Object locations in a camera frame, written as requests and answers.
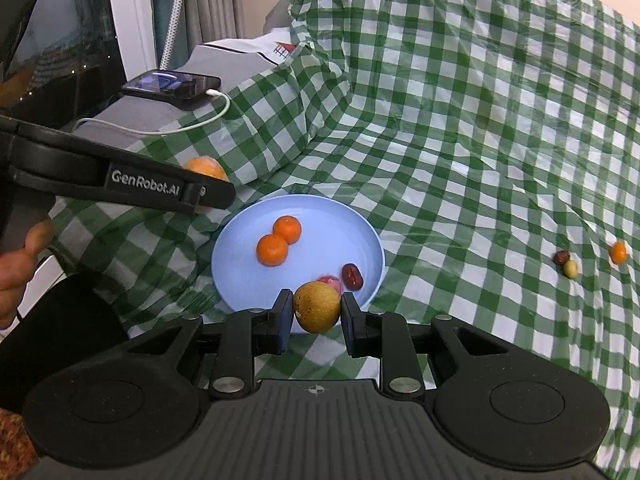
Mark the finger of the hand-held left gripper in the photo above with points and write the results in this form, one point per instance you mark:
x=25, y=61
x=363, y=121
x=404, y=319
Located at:
x=212, y=195

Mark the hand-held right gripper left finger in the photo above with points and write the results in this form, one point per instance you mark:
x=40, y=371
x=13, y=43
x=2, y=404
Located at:
x=281, y=322

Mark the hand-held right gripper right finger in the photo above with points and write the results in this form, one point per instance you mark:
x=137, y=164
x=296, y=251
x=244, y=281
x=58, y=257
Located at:
x=351, y=327

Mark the plastic-wrapped orange mandarin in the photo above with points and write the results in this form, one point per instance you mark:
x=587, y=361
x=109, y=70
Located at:
x=618, y=253
x=205, y=168

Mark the yellow-brown longan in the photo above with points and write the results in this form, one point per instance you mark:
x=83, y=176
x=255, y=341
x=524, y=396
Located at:
x=570, y=269
x=316, y=306

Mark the red plastic-wrapped fruit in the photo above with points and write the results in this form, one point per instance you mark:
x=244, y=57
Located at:
x=332, y=282

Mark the dark red date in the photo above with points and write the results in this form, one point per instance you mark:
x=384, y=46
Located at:
x=561, y=257
x=351, y=276

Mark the blue plate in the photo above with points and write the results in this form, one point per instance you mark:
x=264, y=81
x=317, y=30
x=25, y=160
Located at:
x=310, y=230

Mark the person's left hand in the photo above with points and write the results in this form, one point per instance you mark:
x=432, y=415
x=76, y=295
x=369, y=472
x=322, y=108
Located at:
x=15, y=280

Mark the black smartphone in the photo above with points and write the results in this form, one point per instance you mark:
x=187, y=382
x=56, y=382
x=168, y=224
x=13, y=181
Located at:
x=170, y=85

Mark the grey mattress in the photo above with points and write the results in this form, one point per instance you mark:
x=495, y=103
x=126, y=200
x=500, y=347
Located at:
x=220, y=60

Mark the white printed pillow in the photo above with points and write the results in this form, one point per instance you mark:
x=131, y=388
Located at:
x=270, y=42

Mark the teal curtain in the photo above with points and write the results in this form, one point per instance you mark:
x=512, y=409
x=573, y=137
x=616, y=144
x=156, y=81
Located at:
x=161, y=20

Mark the checkered patterned pole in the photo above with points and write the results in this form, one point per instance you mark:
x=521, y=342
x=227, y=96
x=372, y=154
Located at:
x=176, y=15

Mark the grey curtain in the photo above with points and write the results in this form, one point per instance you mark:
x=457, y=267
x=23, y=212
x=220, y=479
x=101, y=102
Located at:
x=220, y=0

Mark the green white checked tablecloth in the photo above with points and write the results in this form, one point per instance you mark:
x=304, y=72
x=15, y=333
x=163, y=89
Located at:
x=475, y=110

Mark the orange patterned cloth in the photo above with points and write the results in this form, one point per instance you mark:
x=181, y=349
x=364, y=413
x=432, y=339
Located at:
x=15, y=440

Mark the white window frame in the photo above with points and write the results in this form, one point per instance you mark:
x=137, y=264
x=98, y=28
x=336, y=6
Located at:
x=130, y=20

